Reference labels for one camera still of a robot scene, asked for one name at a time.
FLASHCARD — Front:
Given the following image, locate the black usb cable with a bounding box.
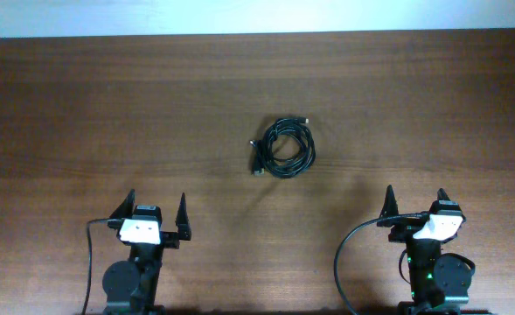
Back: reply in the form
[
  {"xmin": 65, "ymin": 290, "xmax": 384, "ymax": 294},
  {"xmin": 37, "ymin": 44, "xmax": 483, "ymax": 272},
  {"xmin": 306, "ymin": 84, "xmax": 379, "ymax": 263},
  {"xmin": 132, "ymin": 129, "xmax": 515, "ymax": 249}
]
[
  {"xmin": 248, "ymin": 130, "xmax": 284, "ymax": 167},
  {"xmin": 251, "ymin": 126, "xmax": 293, "ymax": 177},
  {"xmin": 261, "ymin": 115, "xmax": 317, "ymax": 179}
]

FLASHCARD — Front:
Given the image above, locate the left camera black cable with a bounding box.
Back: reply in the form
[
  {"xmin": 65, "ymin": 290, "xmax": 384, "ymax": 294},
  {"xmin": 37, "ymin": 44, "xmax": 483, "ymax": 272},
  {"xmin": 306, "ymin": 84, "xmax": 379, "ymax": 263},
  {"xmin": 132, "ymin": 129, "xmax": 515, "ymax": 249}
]
[{"xmin": 80, "ymin": 217, "xmax": 122, "ymax": 315}]

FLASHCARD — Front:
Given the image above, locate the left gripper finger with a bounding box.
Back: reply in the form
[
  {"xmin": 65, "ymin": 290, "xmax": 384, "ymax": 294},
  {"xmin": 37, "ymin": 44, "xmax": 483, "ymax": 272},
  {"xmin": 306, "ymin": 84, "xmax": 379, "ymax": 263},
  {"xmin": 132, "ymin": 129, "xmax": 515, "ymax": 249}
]
[
  {"xmin": 109, "ymin": 189, "xmax": 136, "ymax": 220},
  {"xmin": 175, "ymin": 192, "xmax": 191, "ymax": 241}
]

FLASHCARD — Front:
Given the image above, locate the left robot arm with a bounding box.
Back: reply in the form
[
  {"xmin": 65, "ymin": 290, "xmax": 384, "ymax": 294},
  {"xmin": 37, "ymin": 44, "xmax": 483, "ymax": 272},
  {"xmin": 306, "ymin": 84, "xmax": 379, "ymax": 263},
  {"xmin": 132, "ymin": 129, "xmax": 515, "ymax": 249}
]
[{"xmin": 102, "ymin": 190, "xmax": 191, "ymax": 315}]

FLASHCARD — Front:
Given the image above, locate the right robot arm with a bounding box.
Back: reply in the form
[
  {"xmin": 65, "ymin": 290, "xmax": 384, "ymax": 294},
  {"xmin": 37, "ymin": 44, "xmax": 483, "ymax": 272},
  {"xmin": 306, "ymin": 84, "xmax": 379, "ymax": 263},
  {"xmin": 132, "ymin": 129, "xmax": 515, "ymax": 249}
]
[{"xmin": 377, "ymin": 186, "xmax": 476, "ymax": 315}]

